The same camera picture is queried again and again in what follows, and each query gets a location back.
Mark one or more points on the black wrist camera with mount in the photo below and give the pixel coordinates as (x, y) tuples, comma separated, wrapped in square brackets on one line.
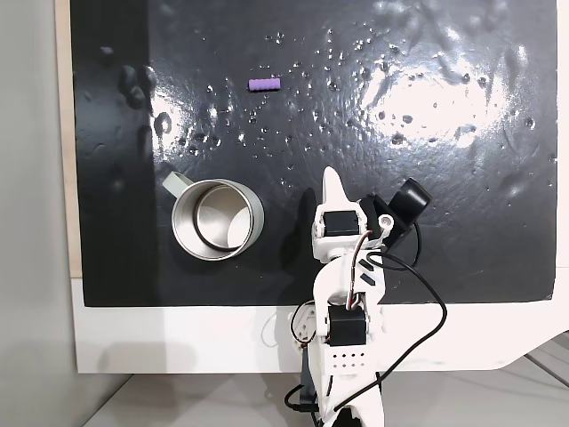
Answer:
[(406, 200)]

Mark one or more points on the stainless steel mug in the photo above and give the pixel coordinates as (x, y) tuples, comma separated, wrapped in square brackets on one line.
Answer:
[(213, 222)]

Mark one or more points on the purple ribbed pen grip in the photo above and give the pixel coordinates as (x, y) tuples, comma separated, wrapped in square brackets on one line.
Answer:
[(265, 84)]

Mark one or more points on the black glossy mat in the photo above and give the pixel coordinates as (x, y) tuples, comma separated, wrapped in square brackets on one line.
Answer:
[(311, 133)]

